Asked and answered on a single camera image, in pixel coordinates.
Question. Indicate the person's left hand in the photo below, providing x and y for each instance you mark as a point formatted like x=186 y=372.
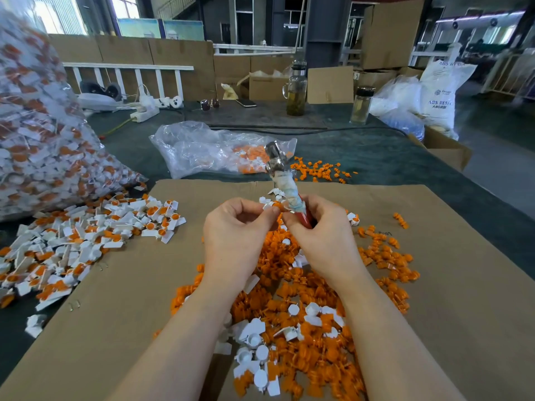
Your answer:
x=234 y=242

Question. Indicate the person's right hand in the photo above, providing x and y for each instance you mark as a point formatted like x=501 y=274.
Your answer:
x=326 y=242

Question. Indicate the orange white plastic piece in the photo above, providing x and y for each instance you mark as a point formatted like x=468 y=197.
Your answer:
x=175 y=221

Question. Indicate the pile of orange and white parts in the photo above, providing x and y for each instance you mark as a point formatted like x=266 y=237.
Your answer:
x=301 y=334

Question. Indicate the pile of assembled white-orange parts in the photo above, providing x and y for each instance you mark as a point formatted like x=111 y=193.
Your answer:
x=60 y=246

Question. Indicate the person's right forearm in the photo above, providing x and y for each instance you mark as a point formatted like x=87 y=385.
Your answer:
x=401 y=359

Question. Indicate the person's left forearm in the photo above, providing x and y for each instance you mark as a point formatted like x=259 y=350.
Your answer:
x=171 y=355

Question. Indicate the scatter of orange offcuts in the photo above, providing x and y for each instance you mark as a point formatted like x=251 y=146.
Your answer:
x=322 y=169

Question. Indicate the small clear plastic bag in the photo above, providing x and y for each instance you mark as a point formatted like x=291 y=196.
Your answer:
x=196 y=148

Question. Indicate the black phone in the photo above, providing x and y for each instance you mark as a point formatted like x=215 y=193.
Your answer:
x=247 y=102

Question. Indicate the glass bottle with black lid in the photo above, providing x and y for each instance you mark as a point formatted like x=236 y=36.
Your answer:
x=362 y=103

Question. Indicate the open brown cardboard box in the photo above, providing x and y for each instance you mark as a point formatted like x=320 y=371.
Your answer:
x=440 y=147

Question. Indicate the brown cardboard sheet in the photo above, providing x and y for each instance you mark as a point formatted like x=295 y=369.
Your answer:
x=491 y=291
x=96 y=303

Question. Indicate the clear blue plastic bag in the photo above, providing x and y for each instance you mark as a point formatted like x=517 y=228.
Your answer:
x=398 y=107

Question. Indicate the glass tea jar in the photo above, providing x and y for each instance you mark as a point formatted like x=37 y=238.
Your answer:
x=297 y=88

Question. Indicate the white power strip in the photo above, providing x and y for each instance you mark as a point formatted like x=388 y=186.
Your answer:
x=145 y=113

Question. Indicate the flat brown cardboard panel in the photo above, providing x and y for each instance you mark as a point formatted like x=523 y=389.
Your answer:
x=331 y=84

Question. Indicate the open cardboard box with paper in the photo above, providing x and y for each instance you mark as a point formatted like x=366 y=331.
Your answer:
x=265 y=87

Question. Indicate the row of upright cardboard sheets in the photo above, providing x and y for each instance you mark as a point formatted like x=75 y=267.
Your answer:
x=194 y=56

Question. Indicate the white woven sack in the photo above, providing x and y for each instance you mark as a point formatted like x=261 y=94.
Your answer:
x=446 y=92

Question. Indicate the white oval plastic device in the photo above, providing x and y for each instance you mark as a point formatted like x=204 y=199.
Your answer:
x=97 y=102

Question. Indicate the large clear bag of seals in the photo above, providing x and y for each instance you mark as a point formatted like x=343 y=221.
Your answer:
x=50 y=150

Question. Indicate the dark steel pillar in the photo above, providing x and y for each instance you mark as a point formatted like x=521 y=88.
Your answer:
x=328 y=31

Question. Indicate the tall brown cardboard box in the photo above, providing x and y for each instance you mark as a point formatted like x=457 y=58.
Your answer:
x=392 y=33

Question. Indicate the white metal rack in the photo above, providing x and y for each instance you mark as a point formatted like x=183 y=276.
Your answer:
x=516 y=71

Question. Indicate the white railing frame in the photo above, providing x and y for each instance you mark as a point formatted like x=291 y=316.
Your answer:
x=128 y=67

